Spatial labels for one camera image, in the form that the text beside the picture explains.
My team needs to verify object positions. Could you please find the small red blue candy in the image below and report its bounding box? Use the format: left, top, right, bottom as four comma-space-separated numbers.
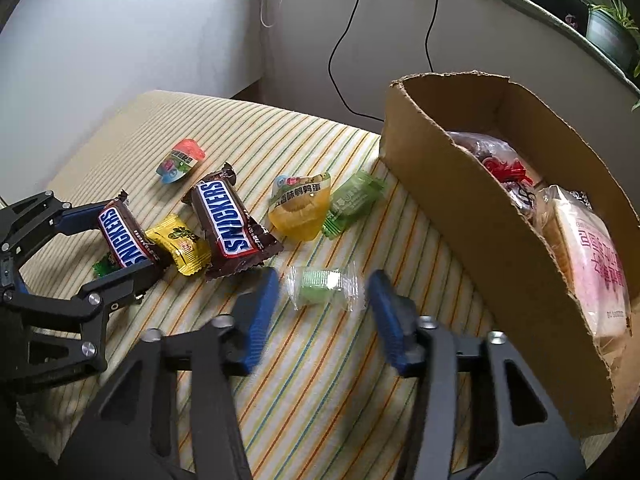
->
156, 137, 207, 184

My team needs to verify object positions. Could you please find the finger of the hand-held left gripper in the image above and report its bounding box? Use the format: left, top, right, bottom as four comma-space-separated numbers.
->
0, 190, 106, 266
0, 261, 168, 387

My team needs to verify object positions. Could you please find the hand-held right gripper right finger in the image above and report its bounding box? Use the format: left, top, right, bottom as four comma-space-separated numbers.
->
367, 269, 588, 480

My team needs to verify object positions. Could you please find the bread slice packet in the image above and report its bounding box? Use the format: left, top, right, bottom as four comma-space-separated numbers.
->
532, 185, 633, 356

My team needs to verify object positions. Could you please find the small dark green candy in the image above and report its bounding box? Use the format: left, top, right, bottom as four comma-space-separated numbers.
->
91, 255, 121, 279

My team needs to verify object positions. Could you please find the potted spider plant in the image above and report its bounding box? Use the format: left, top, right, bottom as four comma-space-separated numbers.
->
560, 0, 640, 78

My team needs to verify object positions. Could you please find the yellow green candy wrapper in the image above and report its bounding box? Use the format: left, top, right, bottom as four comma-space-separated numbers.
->
267, 171, 333, 242

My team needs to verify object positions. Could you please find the brown chocolate bar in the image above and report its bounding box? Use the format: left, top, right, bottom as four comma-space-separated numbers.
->
181, 161, 284, 281
96, 191, 173, 281

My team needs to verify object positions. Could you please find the chocolate cake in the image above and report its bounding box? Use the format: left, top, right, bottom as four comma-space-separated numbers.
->
492, 160, 548, 226
445, 130, 526, 176

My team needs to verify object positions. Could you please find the striped tablecloth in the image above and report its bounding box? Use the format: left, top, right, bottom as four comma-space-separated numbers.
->
15, 90, 621, 480

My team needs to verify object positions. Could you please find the cardboard box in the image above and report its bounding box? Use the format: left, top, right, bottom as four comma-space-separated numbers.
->
378, 71, 640, 436

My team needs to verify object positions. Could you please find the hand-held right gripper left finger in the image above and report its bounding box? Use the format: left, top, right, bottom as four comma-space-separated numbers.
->
60, 266, 281, 480

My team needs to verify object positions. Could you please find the green candy packet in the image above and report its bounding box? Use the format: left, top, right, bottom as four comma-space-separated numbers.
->
321, 170, 387, 239

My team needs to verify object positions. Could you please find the yellow candy packet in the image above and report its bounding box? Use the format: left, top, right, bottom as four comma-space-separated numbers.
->
145, 212, 212, 277

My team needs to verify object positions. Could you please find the black cable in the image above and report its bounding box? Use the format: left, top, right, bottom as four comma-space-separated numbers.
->
327, 0, 446, 123

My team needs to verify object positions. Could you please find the clear-wrapped green candy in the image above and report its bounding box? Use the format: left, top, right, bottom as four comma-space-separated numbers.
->
286, 260, 368, 313

